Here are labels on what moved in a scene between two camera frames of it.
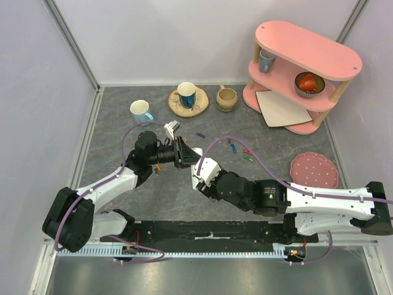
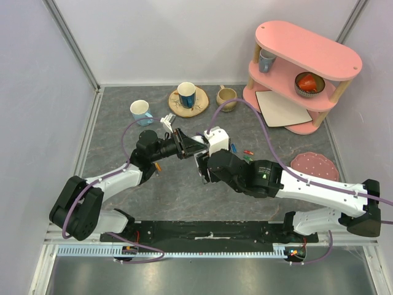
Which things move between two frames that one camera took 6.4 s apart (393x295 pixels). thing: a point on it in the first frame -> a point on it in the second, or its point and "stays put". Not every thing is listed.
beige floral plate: x=201 y=103 stays put
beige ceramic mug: x=226 y=99 stays put
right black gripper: x=202 y=187 -> x=201 y=166
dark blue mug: x=186 y=94 stays put
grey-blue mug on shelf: x=266 y=60 stays put
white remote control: x=194 y=169 -> x=199 y=138
